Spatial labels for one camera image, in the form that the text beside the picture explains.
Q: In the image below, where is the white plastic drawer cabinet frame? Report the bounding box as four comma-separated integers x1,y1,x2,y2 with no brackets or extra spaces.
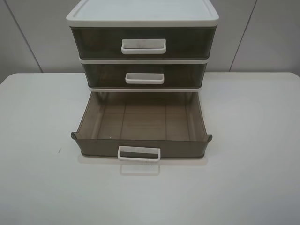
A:
66,0,219,92

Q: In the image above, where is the dark translucent drawer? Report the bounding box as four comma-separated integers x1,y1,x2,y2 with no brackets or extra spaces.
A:
71,92,212,161
71,27,216,60
83,64,206,89

